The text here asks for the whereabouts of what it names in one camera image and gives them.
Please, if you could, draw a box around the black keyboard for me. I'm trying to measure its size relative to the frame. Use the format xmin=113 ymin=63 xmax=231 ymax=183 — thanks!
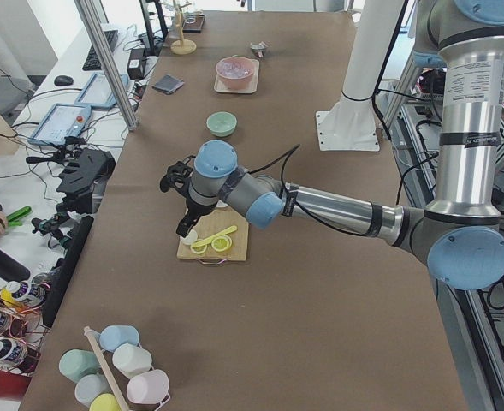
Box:
xmin=81 ymin=28 xmax=120 ymax=72

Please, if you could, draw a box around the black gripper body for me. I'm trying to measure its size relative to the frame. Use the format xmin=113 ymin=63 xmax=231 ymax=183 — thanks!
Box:
xmin=186 ymin=198 xmax=214 ymax=219

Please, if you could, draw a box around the blue teach pendant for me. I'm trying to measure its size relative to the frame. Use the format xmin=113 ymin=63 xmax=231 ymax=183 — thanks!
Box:
xmin=27 ymin=104 xmax=92 ymax=146
xmin=74 ymin=73 xmax=116 ymax=110

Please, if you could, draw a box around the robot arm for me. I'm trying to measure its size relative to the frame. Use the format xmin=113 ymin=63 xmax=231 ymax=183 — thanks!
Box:
xmin=160 ymin=1 xmax=504 ymax=290

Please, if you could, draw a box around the near blue teach pendant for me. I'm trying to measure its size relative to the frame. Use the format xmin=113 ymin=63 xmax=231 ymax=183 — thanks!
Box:
xmin=27 ymin=104 xmax=92 ymax=146

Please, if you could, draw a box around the cream serving tray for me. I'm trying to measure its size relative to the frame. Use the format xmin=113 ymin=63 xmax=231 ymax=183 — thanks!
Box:
xmin=213 ymin=59 xmax=260 ymax=94

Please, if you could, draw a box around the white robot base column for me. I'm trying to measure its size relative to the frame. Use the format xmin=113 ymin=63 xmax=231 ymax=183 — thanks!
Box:
xmin=316 ymin=0 xmax=406 ymax=152

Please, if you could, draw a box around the upper lemon slice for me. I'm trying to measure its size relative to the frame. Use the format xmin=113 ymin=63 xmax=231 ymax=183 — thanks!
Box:
xmin=190 ymin=240 xmax=210 ymax=255

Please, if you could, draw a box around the black bar on desk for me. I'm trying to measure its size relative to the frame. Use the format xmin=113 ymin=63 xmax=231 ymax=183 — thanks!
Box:
xmin=42 ymin=216 xmax=94 ymax=328

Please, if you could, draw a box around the blue cup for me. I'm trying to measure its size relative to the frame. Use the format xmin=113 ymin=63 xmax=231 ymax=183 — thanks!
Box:
xmin=99 ymin=325 xmax=139 ymax=353

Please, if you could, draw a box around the green bowl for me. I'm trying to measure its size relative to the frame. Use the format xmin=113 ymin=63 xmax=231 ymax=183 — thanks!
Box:
xmin=206 ymin=111 xmax=238 ymax=138

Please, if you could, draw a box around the black camera stand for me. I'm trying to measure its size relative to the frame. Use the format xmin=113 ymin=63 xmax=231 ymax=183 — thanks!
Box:
xmin=26 ymin=137 xmax=116 ymax=214

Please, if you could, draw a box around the grey folded cloth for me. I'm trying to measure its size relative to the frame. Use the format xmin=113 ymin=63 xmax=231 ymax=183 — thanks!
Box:
xmin=152 ymin=74 xmax=185 ymax=95

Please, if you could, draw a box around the black thermos bottle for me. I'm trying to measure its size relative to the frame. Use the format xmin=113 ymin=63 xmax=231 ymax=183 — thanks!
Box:
xmin=0 ymin=249 xmax=30 ymax=282

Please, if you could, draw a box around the dark wooden tray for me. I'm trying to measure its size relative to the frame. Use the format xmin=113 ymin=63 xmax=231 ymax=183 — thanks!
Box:
xmin=183 ymin=15 xmax=205 ymax=33

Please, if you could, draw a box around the pink cup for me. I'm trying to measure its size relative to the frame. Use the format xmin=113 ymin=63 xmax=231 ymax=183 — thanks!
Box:
xmin=127 ymin=369 xmax=170 ymax=404

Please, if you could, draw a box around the yellow cup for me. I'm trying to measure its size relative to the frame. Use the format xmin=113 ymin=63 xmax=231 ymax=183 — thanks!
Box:
xmin=89 ymin=393 xmax=122 ymax=411

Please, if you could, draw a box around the copper wire basket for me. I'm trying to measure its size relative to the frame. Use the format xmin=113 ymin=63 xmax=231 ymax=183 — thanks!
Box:
xmin=0 ymin=281 xmax=50 ymax=376

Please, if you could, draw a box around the far blue teach pendant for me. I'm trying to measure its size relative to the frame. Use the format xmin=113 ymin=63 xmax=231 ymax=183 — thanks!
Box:
xmin=74 ymin=73 xmax=116 ymax=110

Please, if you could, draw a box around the pile of clear ice cubes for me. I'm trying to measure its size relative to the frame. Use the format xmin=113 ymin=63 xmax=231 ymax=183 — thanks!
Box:
xmin=216 ymin=59 xmax=253 ymax=80

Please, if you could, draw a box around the green clip tool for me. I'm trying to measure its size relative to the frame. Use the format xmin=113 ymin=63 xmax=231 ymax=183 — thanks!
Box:
xmin=7 ymin=205 xmax=33 ymax=227

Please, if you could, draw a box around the aluminium frame post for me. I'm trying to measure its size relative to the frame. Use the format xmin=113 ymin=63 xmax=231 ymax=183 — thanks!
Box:
xmin=74 ymin=0 xmax=138 ymax=132

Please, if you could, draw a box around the black computer mouse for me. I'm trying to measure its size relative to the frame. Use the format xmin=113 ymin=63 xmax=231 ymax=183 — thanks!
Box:
xmin=54 ymin=75 xmax=74 ymax=86

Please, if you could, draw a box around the yellow plastic knife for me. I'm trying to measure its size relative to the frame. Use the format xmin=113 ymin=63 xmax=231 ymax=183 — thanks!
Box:
xmin=191 ymin=225 xmax=238 ymax=247

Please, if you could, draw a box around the pink bowl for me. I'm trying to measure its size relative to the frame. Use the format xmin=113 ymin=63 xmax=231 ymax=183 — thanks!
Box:
xmin=216 ymin=56 xmax=255 ymax=90

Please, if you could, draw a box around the wooden mug tree stand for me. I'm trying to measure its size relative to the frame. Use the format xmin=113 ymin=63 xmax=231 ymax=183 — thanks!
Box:
xmin=167 ymin=0 xmax=197 ymax=55

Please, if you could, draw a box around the metal cutting board handle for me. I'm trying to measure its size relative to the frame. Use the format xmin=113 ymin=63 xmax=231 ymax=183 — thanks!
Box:
xmin=198 ymin=259 xmax=227 ymax=266

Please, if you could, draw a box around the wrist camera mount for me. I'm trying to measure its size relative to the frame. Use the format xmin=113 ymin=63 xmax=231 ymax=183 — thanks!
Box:
xmin=159 ymin=155 xmax=194 ymax=196

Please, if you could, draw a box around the black power adapter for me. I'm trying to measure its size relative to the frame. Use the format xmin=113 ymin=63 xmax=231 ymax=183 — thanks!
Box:
xmin=127 ymin=48 xmax=147 ymax=80

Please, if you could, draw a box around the green cup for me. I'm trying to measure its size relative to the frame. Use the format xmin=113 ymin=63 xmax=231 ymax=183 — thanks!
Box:
xmin=58 ymin=349 xmax=100 ymax=383

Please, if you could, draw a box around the grey cup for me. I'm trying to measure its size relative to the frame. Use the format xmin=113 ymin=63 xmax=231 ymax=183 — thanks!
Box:
xmin=74 ymin=373 xmax=111 ymax=408

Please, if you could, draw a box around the white cup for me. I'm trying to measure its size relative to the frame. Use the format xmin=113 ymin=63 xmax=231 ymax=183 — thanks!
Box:
xmin=112 ymin=343 xmax=152 ymax=378

